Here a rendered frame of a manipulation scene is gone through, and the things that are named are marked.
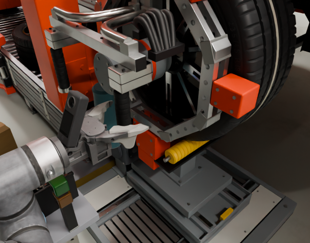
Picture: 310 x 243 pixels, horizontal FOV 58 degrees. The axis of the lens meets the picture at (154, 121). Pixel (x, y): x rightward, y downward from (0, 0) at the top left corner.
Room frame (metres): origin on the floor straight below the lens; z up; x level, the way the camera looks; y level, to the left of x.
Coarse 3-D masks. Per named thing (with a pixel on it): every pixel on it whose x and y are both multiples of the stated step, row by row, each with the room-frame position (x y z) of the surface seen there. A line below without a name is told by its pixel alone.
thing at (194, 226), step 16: (128, 176) 0.97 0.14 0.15; (144, 192) 0.88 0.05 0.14; (224, 192) 0.85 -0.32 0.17; (240, 192) 0.87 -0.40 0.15; (160, 208) 0.79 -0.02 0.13; (176, 208) 0.78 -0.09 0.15; (208, 208) 0.78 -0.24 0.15; (224, 208) 0.78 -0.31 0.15; (240, 208) 0.79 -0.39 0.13; (176, 224) 0.71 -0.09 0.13; (192, 224) 0.70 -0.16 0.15; (208, 224) 0.68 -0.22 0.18; (224, 224) 0.71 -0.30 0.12; (192, 240) 0.64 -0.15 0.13; (208, 240) 0.64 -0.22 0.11
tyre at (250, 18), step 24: (216, 0) 0.73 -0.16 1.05; (240, 0) 0.69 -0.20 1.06; (264, 0) 0.74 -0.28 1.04; (288, 0) 0.79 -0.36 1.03; (240, 24) 0.67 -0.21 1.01; (264, 24) 0.69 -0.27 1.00; (288, 24) 0.77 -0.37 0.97; (240, 48) 0.66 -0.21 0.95; (264, 48) 0.68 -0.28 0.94; (288, 48) 0.75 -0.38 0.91; (240, 72) 0.65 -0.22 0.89; (264, 72) 0.67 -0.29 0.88; (288, 72) 0.76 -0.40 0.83; (264, 96) 0.70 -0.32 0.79; (240, 120) 0.66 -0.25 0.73
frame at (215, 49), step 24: (96, 0) 1.01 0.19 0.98; (120, 0) 1.00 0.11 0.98; (192, 24) 0.68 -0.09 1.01; (216, 24) 0.68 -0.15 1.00; (216, 48) 0.62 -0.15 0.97; (216, 72) 0.62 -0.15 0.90; (144, 120) 0.83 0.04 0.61; (168, 120) 0.81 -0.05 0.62; (192, 120) 0.66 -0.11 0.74; (216, 120) 0.64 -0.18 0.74
